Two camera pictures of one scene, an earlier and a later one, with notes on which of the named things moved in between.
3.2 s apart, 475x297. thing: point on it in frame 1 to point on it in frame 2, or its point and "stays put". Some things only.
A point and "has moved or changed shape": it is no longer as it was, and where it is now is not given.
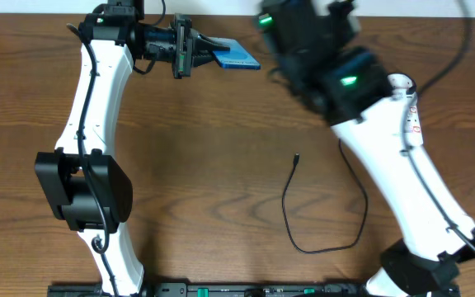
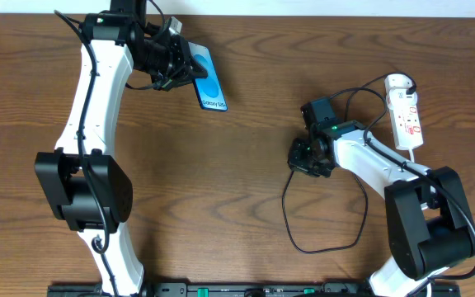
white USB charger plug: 399,82 stays put
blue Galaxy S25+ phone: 237,57 to 209,89
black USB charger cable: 285,186 has moved or changed shape
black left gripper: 181,46 to 184,63
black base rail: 218,289 stays put
